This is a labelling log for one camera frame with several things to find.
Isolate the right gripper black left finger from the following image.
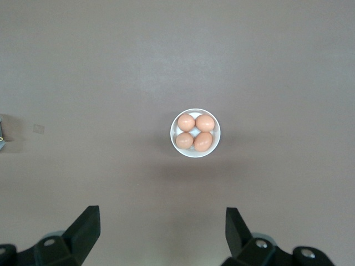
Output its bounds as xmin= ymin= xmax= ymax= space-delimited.
xmin=0 ymin=204 xmax=101 ymax=266

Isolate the white round bowl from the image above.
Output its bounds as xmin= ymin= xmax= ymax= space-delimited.
xmin=170 ymin=108 xmax=222 ymax=158

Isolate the brown egg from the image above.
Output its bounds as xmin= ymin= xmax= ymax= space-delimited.
xmin=193 ymin=131 xmax=214 ymax=152
xmin=175 ymin=132 xmax=194 ymax=150
xmin=195 ymin=114 xmax=215 ymax=132
xmin=177 ymin=113 xmax=196 ymax=132

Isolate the clear plastic egg carton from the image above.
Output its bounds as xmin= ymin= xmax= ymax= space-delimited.
xmin=0 ymin=114 xmax=6 ymax=152

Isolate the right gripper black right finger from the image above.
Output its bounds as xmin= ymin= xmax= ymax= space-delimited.
xmin=221 ymin=207 xmax=336 ymax=266

